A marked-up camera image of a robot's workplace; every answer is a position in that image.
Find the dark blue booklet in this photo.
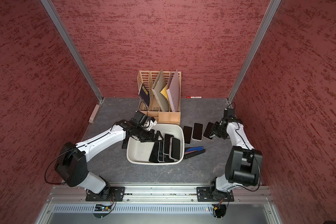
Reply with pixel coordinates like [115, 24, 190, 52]
[139, 84, 150, 107]

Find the aluminium right corner post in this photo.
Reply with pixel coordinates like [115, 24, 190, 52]
[227, 0, 281, 104]

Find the dark phone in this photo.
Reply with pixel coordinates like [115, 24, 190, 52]
[203, 122, 214, 140]

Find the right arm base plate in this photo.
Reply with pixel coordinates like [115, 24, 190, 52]
[196, 187, 234, 203]

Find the red white marker pen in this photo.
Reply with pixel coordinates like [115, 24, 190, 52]
[186, 96, 203, 99]

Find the white case phone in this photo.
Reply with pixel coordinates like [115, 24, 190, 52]
[192, 122, 203, 141]
[169, 137, 181, 161]
[163, 134, 174, 155]

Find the aluminium front rail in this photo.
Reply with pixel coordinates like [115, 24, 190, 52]
[36, 183, 282, 224]

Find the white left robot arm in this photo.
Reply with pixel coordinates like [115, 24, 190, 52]
[55, 117, 157, 195]

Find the pink grey folder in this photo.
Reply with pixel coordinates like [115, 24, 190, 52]
[167, 69, 180, 112]

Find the beige block at wall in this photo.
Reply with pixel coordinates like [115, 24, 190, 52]
[89, 104, 100, 124]

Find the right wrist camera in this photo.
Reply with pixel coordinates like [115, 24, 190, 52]
[224, 108, 236, 118]

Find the aluminium left corner post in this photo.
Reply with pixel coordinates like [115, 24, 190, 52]
[41, 0, 104, 104]

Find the beige plastic file organizer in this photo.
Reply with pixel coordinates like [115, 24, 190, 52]
[137, 71, 182, 125]

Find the yellow paper sheet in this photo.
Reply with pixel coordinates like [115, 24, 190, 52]
[160, 86, 169, 101]

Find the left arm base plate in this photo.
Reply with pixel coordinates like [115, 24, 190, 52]
[85, 186, 126, 202]

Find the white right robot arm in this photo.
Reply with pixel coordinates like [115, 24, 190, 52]
[210, 119, 263, 200]

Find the white plastic storage tray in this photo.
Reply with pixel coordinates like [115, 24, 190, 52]
[127, 123, 184, 165]

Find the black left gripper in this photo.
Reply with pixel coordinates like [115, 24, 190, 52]
[135, 125, 164, 143]

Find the aluminium corner post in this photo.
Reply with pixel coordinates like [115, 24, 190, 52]
[227, 0, 281, 104]
[41, 0, 104, 104]

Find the black phone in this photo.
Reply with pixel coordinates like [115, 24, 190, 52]
[183, 126, 193, 144]
[121, 138, 129, 149]

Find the grey cardboard folder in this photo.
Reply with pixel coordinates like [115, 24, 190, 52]
[152, 70, 170, 112]

